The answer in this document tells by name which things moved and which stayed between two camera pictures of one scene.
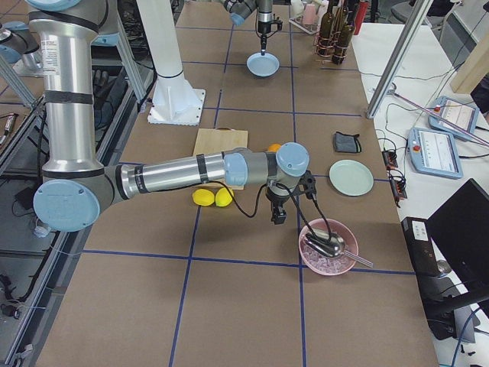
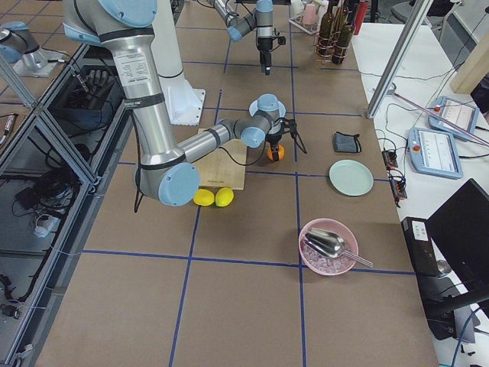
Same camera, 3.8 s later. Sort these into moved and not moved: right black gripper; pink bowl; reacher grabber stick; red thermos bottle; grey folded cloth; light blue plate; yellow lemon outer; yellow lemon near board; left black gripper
Moved: light blue plate; right black gripper; left black gripper
Not moved: yellow lemon outer; yellow lemon near board; pink bowl; reacher grabber stick; red thermos bottle; grey folded cloth
